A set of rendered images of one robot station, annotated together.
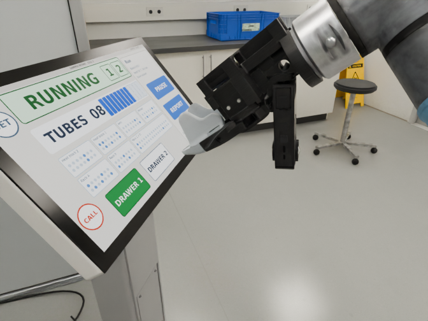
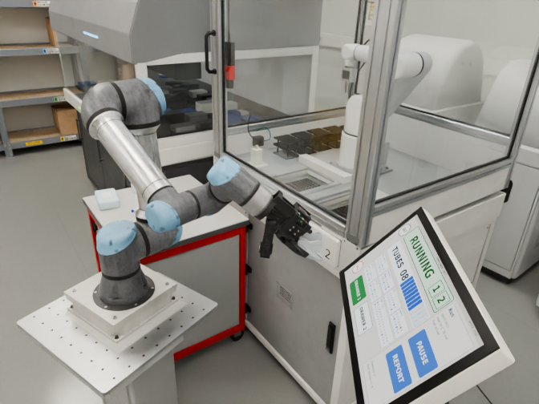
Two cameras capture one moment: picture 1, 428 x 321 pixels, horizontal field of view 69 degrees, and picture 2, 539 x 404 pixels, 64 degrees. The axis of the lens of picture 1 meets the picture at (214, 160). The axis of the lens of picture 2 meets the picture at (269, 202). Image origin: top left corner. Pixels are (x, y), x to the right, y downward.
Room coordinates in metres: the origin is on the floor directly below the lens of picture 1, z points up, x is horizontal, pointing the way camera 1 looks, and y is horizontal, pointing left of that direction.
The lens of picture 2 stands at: (1.27, -0.32, 1.72)
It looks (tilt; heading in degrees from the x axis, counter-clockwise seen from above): 26 degrees down; 166
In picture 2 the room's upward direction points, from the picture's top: 2 degrees clockwise
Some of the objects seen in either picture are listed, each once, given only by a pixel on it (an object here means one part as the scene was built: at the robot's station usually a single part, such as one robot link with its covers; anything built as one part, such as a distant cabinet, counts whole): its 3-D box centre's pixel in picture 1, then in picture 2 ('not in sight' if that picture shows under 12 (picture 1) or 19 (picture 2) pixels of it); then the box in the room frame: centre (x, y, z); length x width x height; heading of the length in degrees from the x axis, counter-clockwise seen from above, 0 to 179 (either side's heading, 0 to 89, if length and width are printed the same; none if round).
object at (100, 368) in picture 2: not in sight; (123, 326); (0.11, -0.51, 0.70); 0.45 x 0.44 x 0.12; 131
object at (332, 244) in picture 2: not in sight; (311, 236); (-0.05, 0.18, 0.87); 0.29 x 0.02 x 0.11; 22
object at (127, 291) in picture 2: not in sight; (122, 278); (0.10, -0.49, 0.88); 0.15 x 0.15 x 0.10
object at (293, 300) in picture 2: not in sight; (341, 266); (-0.48, 0.53, 0.40); 1.03 x 0.95 x 0.80; 22
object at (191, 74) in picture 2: not in sight; (171, 72); (-2.06, -0.26, 1.13); 1.78 x 1.14 x 0.45; 22
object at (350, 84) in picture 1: (345, 118); not in sight; (2.56, -1.16, 0.31); 0.59 x 0.56 x 0.62; 21
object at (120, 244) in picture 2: not in sight; (119, 246); (0.09, -0.49, 1.00); 0.13 x 0.12 x 0.14; 123
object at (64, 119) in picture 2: not in sight; (74, 118); (-4.05, -1.37, 0.28); 0.41 x 0.32 x 0.28; 111
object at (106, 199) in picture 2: not in sight; (107, 199); (-0.71, -0.63, 0.78); 0.15 x 0.10 x 0.04; 13
